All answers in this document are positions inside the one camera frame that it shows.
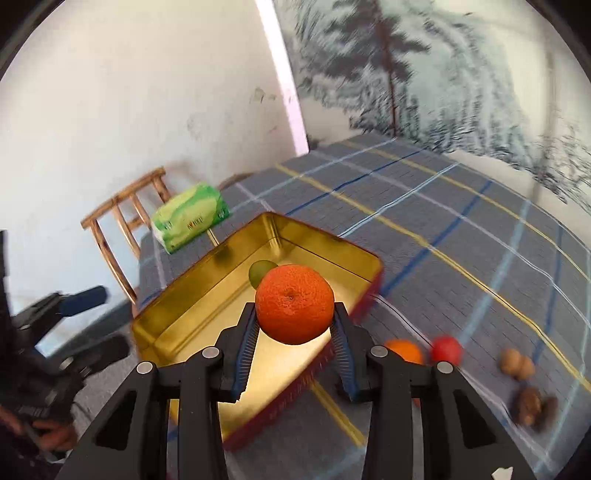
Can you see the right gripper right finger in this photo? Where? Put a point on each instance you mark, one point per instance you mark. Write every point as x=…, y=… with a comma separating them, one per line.
x=462, y=438

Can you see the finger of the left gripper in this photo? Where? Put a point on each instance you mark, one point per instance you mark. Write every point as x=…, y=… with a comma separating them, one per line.
x=46, y=313
x=81, y=361

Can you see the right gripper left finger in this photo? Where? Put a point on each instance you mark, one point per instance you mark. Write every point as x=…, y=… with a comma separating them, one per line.
x=128, y=438

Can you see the orange tangerine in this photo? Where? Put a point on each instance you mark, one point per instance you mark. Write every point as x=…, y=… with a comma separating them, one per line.
x=407, y=350
x=294, y=304

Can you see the person left hand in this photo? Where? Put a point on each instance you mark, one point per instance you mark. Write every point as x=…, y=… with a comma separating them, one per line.
x=55, y=436

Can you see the dark brown nut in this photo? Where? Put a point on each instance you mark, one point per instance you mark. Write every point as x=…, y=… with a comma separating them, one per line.
x=547, y=416
x=526, y=407

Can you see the small red fruit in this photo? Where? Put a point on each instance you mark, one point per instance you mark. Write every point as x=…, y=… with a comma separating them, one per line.
x=446, y=349

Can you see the wooden chair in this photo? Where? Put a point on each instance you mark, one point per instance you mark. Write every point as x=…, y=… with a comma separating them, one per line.
x=129, y=215

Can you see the gold metal tin box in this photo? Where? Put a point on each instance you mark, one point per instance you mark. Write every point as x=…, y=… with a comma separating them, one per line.
x=211, y=306

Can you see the plaid grey tablecloth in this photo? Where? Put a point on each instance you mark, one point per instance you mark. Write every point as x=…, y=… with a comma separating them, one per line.
x=464, y=254

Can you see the green tissue pack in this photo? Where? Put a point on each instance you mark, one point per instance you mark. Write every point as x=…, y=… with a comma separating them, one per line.
x=187, y=215

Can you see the green lime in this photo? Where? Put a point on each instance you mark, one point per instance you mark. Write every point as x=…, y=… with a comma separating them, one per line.
x=258, y=270

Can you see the landscape painted folding screen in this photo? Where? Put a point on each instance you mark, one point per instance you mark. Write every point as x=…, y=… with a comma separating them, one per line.
x=490, y=78

